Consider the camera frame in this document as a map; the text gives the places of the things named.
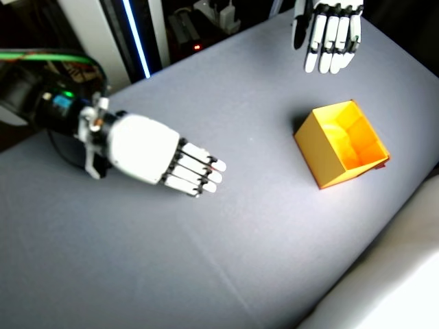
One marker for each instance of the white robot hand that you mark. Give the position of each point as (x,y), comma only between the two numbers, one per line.
(329,31)
(144,147)

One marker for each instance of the grey table cloth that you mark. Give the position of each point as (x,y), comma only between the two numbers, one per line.
(171,240)

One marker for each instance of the black device with red light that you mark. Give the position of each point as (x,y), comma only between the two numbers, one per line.
(197,47)

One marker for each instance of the white post with blue light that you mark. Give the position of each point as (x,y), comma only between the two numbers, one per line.
(89,31)

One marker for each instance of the yellow box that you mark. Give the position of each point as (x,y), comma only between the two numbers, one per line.
(322,150)

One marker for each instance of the red box lid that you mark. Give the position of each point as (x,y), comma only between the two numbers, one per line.
(382,166)

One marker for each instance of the white backdrop panel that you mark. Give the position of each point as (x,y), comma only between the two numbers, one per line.
(394,274)

